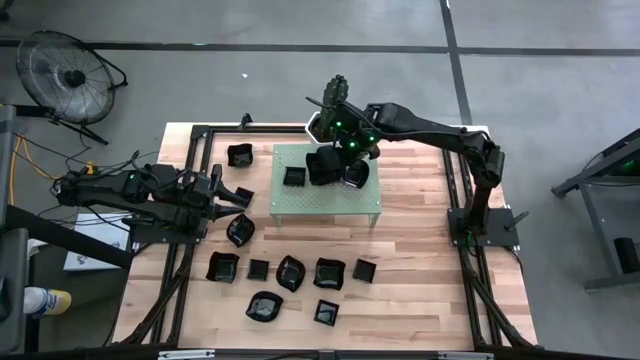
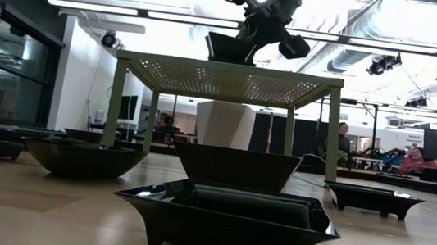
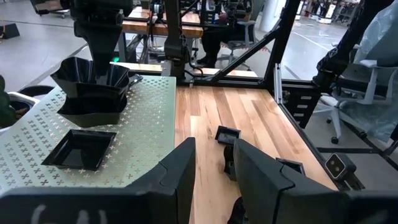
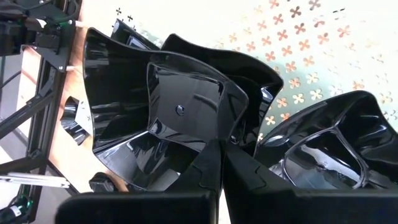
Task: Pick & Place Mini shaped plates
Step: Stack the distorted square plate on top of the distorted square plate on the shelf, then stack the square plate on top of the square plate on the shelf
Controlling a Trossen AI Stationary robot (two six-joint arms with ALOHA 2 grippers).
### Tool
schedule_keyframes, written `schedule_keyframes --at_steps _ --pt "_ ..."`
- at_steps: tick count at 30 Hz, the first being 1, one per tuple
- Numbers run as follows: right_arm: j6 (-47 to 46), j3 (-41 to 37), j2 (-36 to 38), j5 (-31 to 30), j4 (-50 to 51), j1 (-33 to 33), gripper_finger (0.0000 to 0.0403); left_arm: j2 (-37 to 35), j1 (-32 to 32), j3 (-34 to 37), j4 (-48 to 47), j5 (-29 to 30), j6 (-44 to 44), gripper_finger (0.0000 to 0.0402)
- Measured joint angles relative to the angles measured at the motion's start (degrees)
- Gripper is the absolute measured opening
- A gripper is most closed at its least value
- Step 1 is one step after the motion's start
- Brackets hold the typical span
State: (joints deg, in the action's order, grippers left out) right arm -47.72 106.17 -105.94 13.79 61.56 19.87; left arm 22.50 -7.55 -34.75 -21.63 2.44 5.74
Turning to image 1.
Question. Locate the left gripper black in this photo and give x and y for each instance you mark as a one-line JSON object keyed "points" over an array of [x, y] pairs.
{"points": [[200, 195]]}

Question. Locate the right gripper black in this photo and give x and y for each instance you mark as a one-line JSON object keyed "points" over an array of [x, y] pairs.
{"points": [[350, 132]]}

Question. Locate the black leaf shaped plate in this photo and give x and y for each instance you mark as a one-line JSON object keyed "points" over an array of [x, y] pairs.
{"points": [[264, 306], [359, 175], [290, 273], [240, 231]]}

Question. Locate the small black square plate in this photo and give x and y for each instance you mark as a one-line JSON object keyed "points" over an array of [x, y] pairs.
{"points": [[258, 269], [364, 270], [326, 312], [294, 176], [246, 191]]}

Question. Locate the black wavy square plate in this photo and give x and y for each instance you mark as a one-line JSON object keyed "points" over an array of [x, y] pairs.
{"points": [[329, 273], [320, 172], [223, 266], [240, 154]]}

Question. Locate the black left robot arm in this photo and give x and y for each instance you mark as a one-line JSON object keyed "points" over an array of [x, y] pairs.
{"points": [[100, 187]]}

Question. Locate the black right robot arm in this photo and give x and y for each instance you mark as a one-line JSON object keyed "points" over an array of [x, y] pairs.
{"points": [[430, 131]]}

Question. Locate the white hexagonal plant pot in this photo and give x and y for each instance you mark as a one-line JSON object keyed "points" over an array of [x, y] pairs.
{"points": [[311, 129]]}

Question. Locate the green perforated metal stand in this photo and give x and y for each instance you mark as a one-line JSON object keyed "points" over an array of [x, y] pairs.
{"points": [[325, 200]]}

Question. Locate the green cactus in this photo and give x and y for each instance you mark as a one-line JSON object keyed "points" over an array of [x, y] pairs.
{"points": [[334, 90]]}

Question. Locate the white printed box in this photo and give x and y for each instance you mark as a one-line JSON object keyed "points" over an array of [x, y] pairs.
{"points": [[95, 250]]}

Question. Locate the black floor fan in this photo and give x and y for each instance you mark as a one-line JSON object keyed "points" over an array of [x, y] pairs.
{"points": [[75, 77]]}

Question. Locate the white and yellow bottle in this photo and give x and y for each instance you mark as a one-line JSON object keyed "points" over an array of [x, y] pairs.
{"points": [[55, 302]]}

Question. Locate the black side bench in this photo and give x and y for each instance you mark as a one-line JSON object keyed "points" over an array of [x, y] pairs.
{"points": [[10, 275]]}

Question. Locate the grey metal cart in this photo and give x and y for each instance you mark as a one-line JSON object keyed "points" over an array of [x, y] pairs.
{"points": [[598, 230]]}

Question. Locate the small black box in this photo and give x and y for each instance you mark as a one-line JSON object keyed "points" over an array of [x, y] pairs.
{"points": [[627, 255]]}

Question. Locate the black metal table frame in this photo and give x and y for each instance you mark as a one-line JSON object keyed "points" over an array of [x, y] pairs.
{"points": [[250, 129]]}

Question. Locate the silver aluminium bracket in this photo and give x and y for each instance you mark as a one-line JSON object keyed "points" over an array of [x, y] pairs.
{"points": [[465, 356], [186, 354]]}

